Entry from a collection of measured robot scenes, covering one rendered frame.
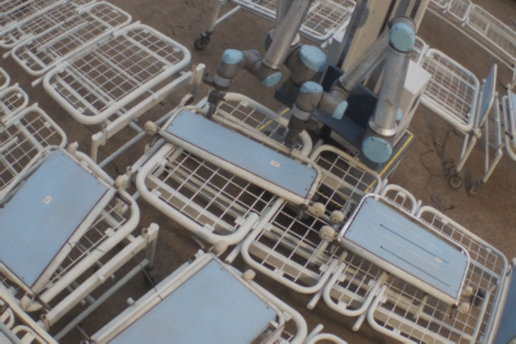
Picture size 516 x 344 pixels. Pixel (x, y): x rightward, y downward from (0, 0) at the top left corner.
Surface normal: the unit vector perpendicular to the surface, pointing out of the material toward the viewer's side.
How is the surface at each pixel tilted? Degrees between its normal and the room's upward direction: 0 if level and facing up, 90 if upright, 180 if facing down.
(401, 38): 83
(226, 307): 8
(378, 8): 90
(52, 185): 5
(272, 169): 1
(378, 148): 95
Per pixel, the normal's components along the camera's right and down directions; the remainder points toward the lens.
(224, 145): 0.26, -0.71
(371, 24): -0.58, 0.45
